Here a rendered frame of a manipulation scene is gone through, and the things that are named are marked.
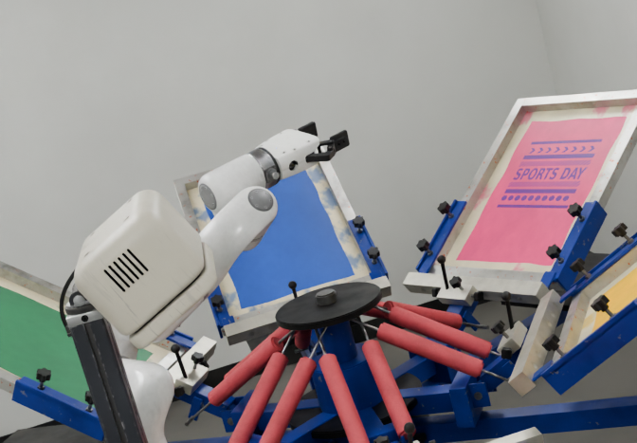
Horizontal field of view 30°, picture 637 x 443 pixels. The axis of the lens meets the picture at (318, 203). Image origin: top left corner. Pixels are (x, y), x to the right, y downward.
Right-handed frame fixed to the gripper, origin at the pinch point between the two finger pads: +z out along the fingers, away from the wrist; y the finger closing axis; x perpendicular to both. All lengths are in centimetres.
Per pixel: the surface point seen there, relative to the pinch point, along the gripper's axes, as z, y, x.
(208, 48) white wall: 204, 363, 105
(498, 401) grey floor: 195, 171, 254
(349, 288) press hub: 52, 75, 86
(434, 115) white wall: 299, 298, 172
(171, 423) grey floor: 105, 331, 280
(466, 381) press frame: 57, 36, 105
